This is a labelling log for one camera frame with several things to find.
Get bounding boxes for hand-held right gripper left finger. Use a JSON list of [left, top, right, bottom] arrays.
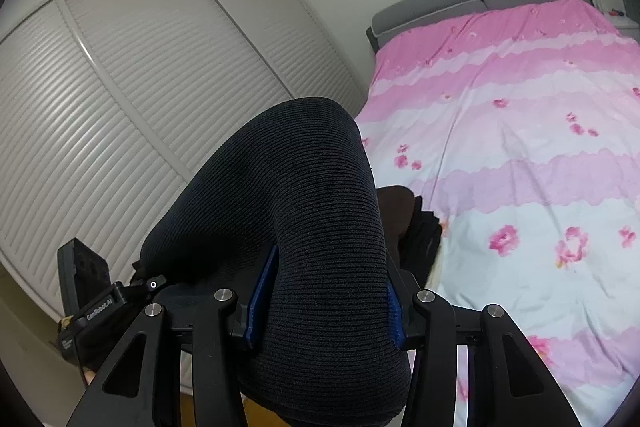
[[65, 244, 281, 427]]

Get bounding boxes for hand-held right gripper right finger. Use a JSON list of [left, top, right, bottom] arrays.
[[385, 269, 577, 427]]

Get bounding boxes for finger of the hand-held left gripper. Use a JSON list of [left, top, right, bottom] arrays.
[[131, 259, 169, 304]]

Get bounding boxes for black pants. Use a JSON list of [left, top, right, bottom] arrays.
[[132, 97, 414, 419]]

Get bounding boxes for white folded garment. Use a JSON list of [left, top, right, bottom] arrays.
[[424, 251, 447, 289]]

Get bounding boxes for black folded garments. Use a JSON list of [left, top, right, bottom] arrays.
[[395, 197, 444, 284]]

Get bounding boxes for white louvered wardrobe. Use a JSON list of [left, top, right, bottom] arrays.
[[0, 0, 369, 324]]

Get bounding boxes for bed with pink floral cover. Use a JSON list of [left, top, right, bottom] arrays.
[[357, 0, 640, 427]]

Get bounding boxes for white nightstand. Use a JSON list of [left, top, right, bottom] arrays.
[[602, 11, 640, 30]]

